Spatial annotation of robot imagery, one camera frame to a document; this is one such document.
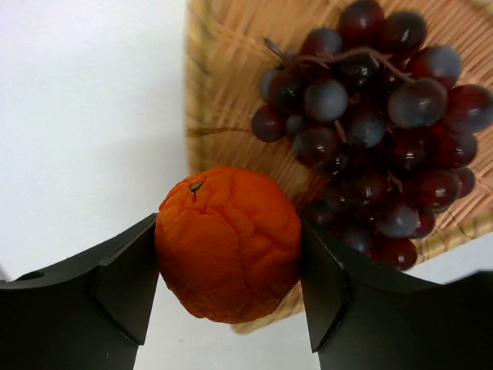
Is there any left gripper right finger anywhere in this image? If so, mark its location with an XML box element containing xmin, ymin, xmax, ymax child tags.
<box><xmin>301</xmin><ymin>220</ymin><xmax>492</xmax><ymax>370</ymax></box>

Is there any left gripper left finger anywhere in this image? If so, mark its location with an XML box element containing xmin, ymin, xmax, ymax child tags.
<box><xmin>1</xmin><ymin>214</ymin><xmax>159</xmax><ymax>369</ymax></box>

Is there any orange fake tangerine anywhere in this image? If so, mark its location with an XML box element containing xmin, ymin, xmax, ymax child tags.
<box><xmin>154</xmin><ymin>166</ymin><xmax>301</xmax><ymax>325</ymax></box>

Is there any purple fake grape bunch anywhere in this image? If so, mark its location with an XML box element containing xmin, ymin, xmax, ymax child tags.
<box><xmin>252</xmin><ymin>1</ymin><xmax>492</xmax><ymax>271</ymax></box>

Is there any woven bamboo fruit basket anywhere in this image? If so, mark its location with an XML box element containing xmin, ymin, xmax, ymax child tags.
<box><xmin>186</xmin><ymin>0</ymin><xmax>493</xmax><ymax>335</ymax></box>

